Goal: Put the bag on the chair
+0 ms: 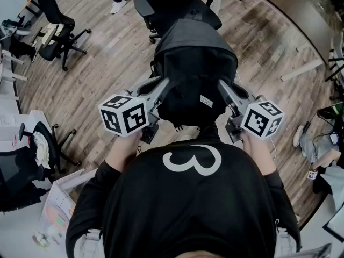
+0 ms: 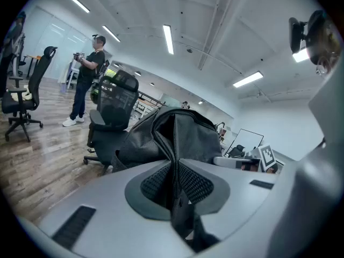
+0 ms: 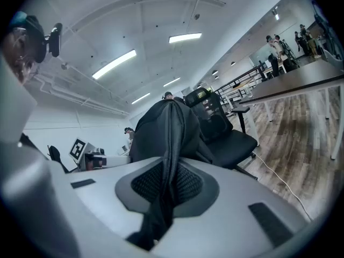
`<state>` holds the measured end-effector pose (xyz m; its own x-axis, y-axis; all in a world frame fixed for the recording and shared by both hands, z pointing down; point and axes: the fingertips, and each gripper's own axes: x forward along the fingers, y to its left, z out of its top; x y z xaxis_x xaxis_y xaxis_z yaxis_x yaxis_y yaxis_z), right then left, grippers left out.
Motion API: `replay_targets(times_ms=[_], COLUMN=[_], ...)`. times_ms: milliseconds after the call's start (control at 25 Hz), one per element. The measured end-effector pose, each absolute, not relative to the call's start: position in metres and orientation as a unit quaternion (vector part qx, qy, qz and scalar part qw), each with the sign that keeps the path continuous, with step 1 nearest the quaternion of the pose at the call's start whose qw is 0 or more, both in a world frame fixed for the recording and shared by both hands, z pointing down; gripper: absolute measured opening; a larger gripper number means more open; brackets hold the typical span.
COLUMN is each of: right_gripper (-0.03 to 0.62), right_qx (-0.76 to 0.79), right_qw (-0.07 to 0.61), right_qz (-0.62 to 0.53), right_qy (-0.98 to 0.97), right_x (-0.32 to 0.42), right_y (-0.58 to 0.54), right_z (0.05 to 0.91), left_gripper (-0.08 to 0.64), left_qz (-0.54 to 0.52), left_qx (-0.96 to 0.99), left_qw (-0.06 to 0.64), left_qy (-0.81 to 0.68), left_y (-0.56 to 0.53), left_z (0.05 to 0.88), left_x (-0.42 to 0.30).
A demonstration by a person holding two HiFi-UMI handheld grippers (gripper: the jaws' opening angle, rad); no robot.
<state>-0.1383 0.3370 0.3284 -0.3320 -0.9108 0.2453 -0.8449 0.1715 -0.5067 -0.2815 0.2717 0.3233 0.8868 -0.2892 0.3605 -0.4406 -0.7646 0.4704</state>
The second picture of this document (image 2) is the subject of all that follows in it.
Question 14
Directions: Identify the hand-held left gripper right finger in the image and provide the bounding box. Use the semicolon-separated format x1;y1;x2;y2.
177;140;342;258

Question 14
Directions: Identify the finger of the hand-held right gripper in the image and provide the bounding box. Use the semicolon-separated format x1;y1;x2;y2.
213;156;255;169

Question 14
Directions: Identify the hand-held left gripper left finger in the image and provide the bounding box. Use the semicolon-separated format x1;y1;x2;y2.
37;160;196;258

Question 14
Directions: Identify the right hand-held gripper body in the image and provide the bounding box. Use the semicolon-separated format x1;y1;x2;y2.
236;143;283;175

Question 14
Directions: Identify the black backpack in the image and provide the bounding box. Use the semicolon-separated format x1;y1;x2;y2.
111;107;224;254

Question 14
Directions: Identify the black chair with padded armrests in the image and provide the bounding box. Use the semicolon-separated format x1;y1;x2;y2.
83;69;140;176

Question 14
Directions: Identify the black office chair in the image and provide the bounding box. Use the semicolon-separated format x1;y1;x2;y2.
228;145;246;158
1;46;59;142

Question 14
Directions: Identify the grey mesh office chair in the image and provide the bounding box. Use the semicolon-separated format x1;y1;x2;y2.
8;33;27;88

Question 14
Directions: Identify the long ceiling light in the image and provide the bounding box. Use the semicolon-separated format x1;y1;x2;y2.
292;47;311;63
232;71;264;88
66;0;91;13
162;24;175;55
102;25;121;43

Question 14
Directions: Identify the white desk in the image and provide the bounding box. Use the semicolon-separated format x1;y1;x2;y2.
133;90;164;118

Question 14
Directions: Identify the pale yellow cloth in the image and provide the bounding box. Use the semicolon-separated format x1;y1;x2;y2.
12;86;33;102

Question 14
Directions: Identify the wooden desk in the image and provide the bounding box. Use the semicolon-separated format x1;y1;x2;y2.
24;54;42;79

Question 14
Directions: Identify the white board black frame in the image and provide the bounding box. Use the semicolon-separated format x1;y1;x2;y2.
224;128;264;158

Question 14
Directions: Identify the black head-worn camera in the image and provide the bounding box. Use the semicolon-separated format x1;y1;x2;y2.
289;16;309;54

